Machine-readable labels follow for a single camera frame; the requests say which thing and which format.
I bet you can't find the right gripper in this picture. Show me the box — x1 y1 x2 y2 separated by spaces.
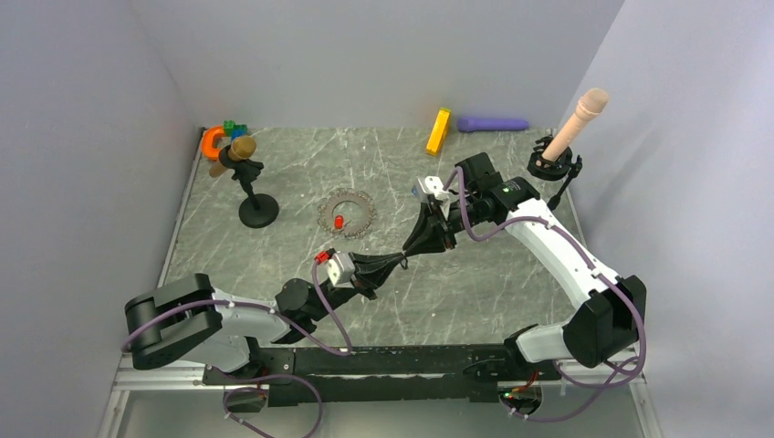
403 193 484 256

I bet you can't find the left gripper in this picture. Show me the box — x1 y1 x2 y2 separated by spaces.
310 252 405 322

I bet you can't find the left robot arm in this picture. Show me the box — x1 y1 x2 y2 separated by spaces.
121 248 408 383

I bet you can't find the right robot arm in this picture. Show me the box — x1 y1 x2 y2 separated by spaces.
403 152 646 380

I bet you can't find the yellow block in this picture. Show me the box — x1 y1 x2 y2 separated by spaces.
425 108 451 156

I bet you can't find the purple cylinder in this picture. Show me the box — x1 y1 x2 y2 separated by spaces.
455 117 529 132

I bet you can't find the left black microphone stand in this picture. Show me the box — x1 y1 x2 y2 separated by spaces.
218 144 279 229

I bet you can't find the black microphone stand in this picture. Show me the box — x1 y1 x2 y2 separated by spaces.
218 144 279 229
527 135 583 211

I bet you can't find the right black microphone stand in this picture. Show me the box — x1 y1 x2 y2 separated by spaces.
527 135 583 211

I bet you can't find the brown microphone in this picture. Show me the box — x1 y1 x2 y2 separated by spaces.
208 135 257 178

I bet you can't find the orange horseshoe toy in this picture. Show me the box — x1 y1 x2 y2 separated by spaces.
200 125 225 162

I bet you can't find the beige microphone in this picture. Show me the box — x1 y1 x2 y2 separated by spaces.
539 88 610 162

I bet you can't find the green toy brick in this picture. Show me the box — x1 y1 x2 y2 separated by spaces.
222 120 247 137

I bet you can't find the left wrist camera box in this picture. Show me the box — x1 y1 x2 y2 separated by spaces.
314 248 355 287

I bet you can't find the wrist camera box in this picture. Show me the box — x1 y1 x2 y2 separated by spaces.
413 176 450 204
314 248 355 287

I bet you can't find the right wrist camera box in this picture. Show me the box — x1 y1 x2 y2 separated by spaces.
413 176 450 204

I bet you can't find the silver chain ring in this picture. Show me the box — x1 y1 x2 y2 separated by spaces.
317 189 378 239

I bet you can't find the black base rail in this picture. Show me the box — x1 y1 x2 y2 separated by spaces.
203 341 560 407

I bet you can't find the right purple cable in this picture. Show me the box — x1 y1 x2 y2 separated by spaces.
444 166 648 424

